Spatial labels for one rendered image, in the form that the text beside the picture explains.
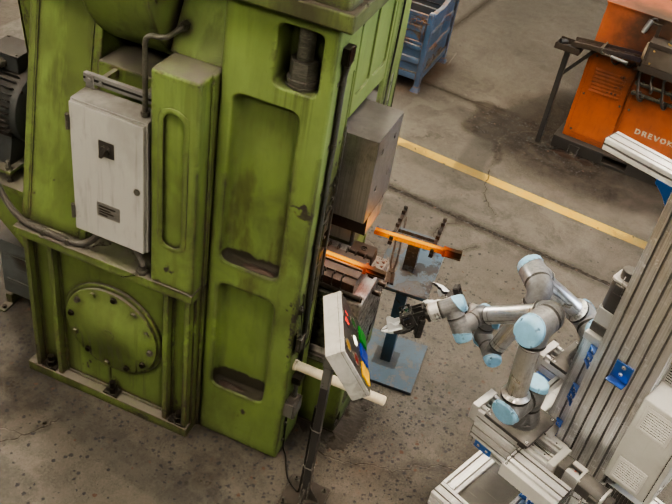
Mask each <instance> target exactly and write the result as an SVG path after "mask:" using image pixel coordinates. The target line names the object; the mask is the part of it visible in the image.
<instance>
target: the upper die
mask: <svg viewBox="0 0 672 504"><path fill-rule="evenodd" d="M383 197H384V195H383V196H382V198H381V200H380V201H379V202H378V204H377V205H376V207H375V208H374V210H373V211H372V213H371V214H370V215H369V217H368V218H367V220H366V221H365V223H364V224H362V223H359V222H356V221H353V220H351V219H348V218H345V217H342V216H340V215H337V214H334V213H333V216H332V222H331V224H333V225H336V226H339V227H342V228H344V229H347V230H350V231H352V232H355V233H358V234H361V235H363V236H364V235H365V234H366V232H367V231H368V229H369V228H370V226H371V225H372V224H373V222H374V221H375V219H376V218H377V216H378V215H379V213H380V211H381V206H382V201H383Z"/></svg>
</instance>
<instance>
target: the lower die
mask: <svg viewBox="0 0 672 504"><path fill-rule="evenodd" d="M327 250H329V251H331V252H334V253H337V254H339V255H342V256H345V257H347V258H350V259H353V260H355V261H358V262H361V263H363V264H366V263H370V260H369V259H366V258H365V259H363V258H364V257H361V256H358V255H356V256H354V255H355V254H353V253H350V252H348V251H347V253H346V251H345V250H342V249H340V248H338V250H337V247H334V246H332V245H329V246H327ZM325 267H327V270H326V271H324V275H323V282H324V283H327V284H329V285H330V282H331V277H332V273H333V271H334V270H336V273H335V274H334V275H333V279H332V286H334V287H336V288H339V286H340V281H341V277H342V275H343V274H345V277H344V278H342V283H341V289H342V290H345V291H347V292H350V293H352V294H354V293H355V291H356V289H357V288H358V285H360V283H361V282H362V280H363V278H364V277H365V275H366V274H367V273H365V274H362V272H363V269H360V268H358V267H355V266H352V265H350V264H347V263H344V262H342V261H339V260H336V259H334V258H331V257H328V256H326V257H325V263H324V268H325Z"/></svg>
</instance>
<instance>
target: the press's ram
mask: <svg viewBox="0 0 672 504"><path fill-rule="evenodd" d="M403 115H404V111H402V110H399V109H396V108H393V107H389V106H386V105H383V104H380V103H377V102H374V101H371V100H368V99H365V100H364V101H363V102H362V103H361V104H360V105H359V106H358V108H357V109H356V110H355V111H354V112H353V113H352V114H351V116H350V117H348V118H347V124H346V126H348V128H347V134H346V139H345V145H344V151H343V157H342V163H341V169H340V175H339V181H338V187H337V193H336V198H335V204H334V210H333V213H334V214H337V215H340V216H342V217H345V218H348V219H351V220H353V221H356V222H359V223H362V224H364V223H365V221H366V220H367V218H368V217H369V215H370V214H371V213H372V211H373V210H374V208H375V207H376V205H377V204H378V202H379V201H380V200H381V198H382V196H383V195H384V194H385V192H386V191H387V189H388V185H389V180H390V176H391V171H392V167H393V162H394V157H395V153H396V148H397V143H398V139H399V134H400V129H401V125H402V120H403Z"/></svg>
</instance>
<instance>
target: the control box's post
mask: <svg viewBox="0 0 672 504"><path fill-rule="evenodd" d="M333 372H334V370H332V371H331V370H329V369H326V368H323V374H322V379H321V384H320V391H319V397H318V402H317V407H316V413H315V418H314V423H313V429H312V430H314V431H317V432H320V430H321V429H322V426H323V421H324V416H325V411H326V406H327V401H328V396H329V391H330V386H331V382H332V377H333ZM320 436H321V433H320V434H318V433H315V432H313V431H312V434H311V439H310V444H309V450H308V455H307V460H306V466H305V467H306V468H309V469H311V470H312V469H313V467H314V465H315V461H316V456H317V451H318V446H319V441H320ZM313 471H314V469H313V470H312V471H310V470H308V469H305V471H304V476H303V482H302V487H301V492H300V497H301V494H302V490H303V489H305V491H306V492H305V498H304V500H306V499H307V495H308V490H309V488H310V486H311V481H312V476H313Z"/></svg>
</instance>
